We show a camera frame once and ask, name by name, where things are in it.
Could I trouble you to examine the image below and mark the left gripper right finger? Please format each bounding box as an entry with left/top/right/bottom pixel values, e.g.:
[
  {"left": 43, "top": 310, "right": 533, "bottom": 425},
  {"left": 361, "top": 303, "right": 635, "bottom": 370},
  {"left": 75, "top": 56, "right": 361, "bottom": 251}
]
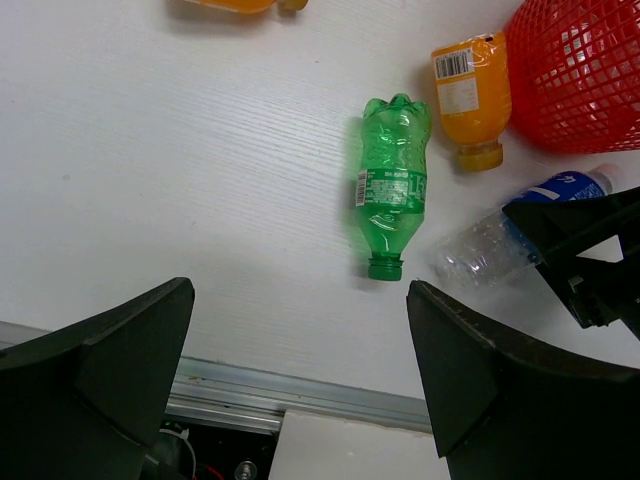
[{"left": 407, "top": 281, "right": 639, "bottom": 479}]

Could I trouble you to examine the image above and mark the clear bottle blue label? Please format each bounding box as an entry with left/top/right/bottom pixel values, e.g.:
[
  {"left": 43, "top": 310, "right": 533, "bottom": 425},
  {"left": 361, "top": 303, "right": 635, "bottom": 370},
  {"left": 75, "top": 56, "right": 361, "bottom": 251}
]
[{"left": 427, "top": 163, "right": 623, "bottom": 290}]

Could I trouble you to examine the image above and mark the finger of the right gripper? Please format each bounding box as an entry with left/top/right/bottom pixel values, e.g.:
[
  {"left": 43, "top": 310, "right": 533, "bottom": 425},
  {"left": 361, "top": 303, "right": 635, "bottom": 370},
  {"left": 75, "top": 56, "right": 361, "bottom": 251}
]
[{"left": 502, "top": 188, "right": 639, "bottom": 336}]

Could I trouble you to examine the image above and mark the orange juice bottle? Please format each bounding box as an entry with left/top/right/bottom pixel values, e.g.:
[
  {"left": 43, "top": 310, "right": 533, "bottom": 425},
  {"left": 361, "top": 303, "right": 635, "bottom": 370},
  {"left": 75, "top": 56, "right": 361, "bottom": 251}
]
[{"left": 431, "top": 32, "right": 512, "bottom": 172}]

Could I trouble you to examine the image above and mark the green plastic bottle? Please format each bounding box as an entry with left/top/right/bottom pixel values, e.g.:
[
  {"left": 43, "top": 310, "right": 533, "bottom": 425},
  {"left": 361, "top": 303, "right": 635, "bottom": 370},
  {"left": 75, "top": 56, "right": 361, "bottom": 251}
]
[{"left": 355, "top": 93, "right": 432, "bottom": 282}]

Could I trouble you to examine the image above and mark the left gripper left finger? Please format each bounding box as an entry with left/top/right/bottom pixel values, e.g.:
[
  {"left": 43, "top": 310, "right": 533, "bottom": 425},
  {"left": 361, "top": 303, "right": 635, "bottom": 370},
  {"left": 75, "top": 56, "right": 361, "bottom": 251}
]
[{"left": 1, "top": 277, "right": 194, "bottom": 479}]

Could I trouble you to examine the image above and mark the red plastic mesh basket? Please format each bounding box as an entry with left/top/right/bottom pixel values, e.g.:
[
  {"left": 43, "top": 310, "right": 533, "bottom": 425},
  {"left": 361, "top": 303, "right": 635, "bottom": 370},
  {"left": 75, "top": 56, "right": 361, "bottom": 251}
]
[{"left": 505, "top": 0, "right": 639, "bottom": 154}]

